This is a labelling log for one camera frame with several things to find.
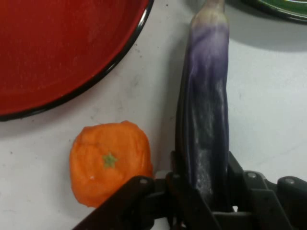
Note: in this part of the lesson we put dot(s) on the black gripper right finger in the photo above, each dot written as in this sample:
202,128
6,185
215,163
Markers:
266,198

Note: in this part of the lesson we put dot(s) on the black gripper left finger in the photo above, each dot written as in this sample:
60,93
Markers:
153,203

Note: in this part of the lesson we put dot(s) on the purple toy eggplant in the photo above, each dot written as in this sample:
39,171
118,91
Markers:
206,100

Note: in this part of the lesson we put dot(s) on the orange toy tangerine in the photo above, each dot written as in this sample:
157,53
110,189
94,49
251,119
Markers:
108,163

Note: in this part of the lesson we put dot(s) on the red plate with black rim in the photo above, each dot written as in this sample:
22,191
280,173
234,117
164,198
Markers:
60,50

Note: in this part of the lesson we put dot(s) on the green plate with black rim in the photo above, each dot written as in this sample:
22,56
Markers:
275,8

